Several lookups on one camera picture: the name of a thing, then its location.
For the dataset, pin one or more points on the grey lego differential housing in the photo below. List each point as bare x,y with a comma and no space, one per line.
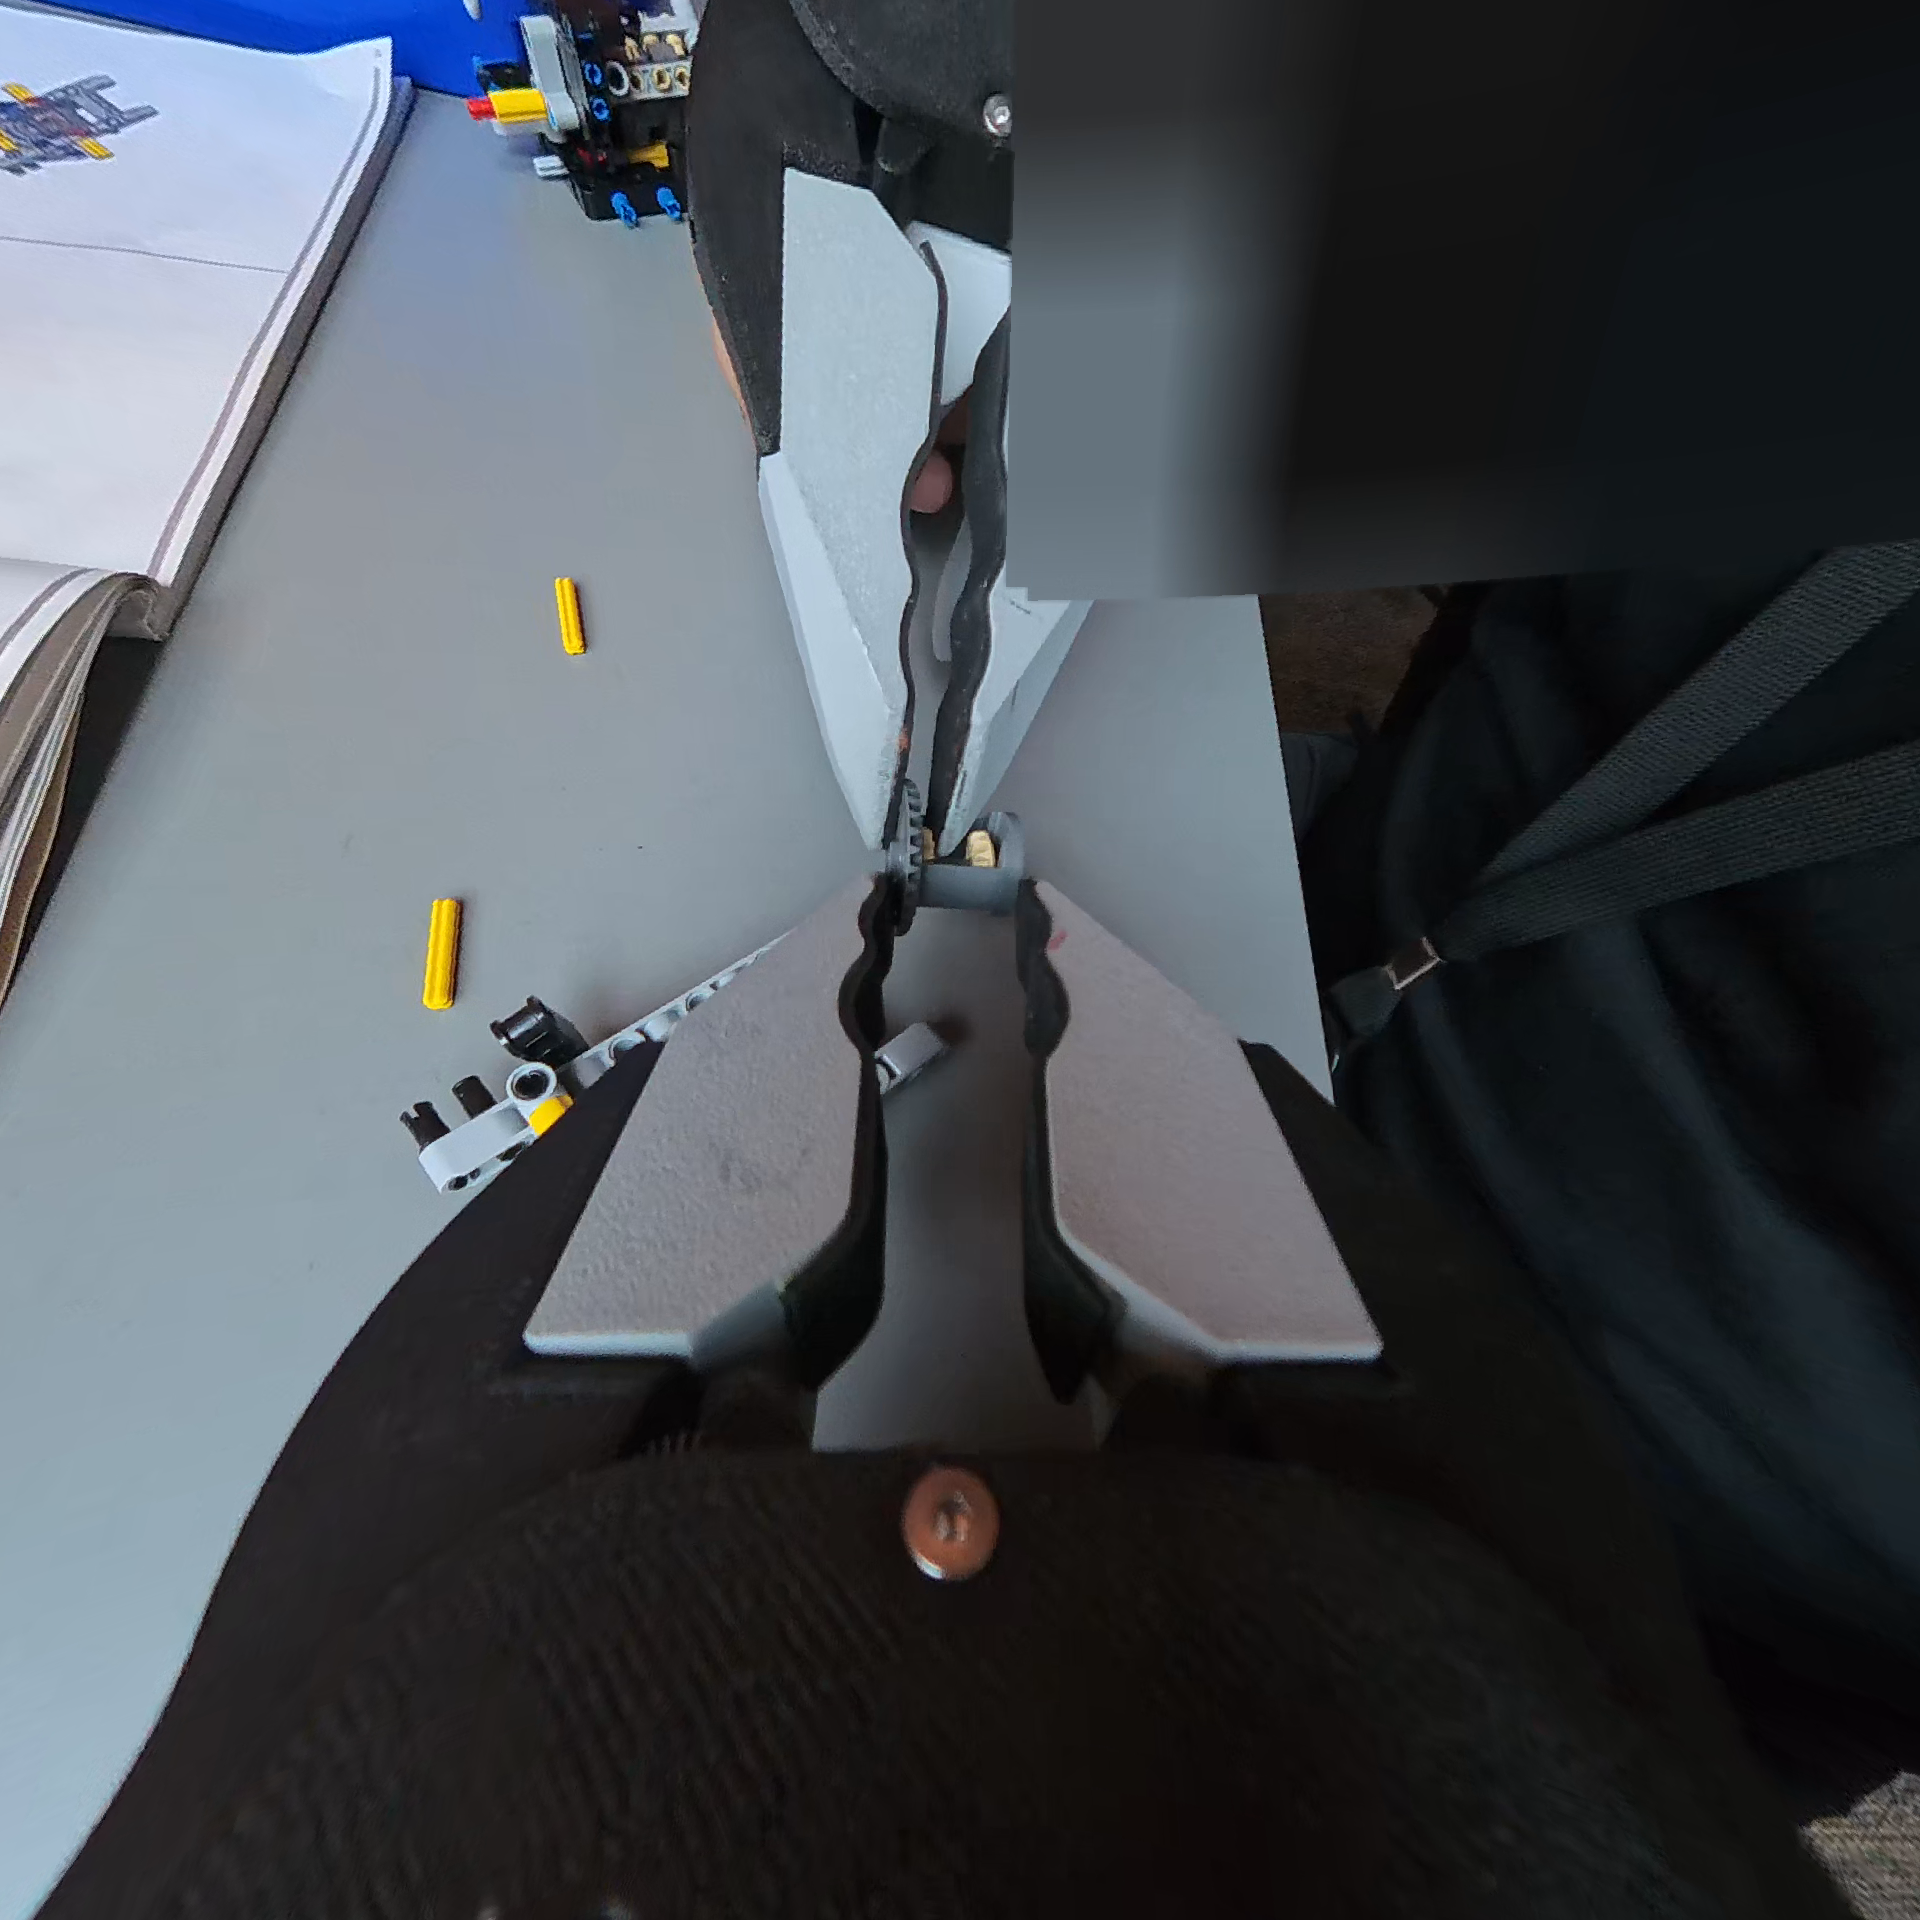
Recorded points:
960,884

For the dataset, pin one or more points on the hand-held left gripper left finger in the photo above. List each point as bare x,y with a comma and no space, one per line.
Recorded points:
720,1184

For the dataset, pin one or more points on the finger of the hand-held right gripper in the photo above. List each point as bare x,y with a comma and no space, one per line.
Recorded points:
1020,674
839,450

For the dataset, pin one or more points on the person's right hand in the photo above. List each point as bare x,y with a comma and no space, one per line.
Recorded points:
932,483

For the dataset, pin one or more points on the lego instruction booklet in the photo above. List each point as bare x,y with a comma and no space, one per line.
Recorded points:
148,374

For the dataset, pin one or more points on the yellow lego axle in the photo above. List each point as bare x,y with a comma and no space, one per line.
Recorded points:
441,953
569,614

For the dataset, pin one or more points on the multicolour lego model section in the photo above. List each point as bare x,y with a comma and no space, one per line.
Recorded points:
579,105

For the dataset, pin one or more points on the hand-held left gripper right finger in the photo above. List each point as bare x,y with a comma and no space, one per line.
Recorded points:
1185,1184

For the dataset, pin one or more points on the grey lego frame assembly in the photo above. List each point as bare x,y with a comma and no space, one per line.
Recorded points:
480,1147

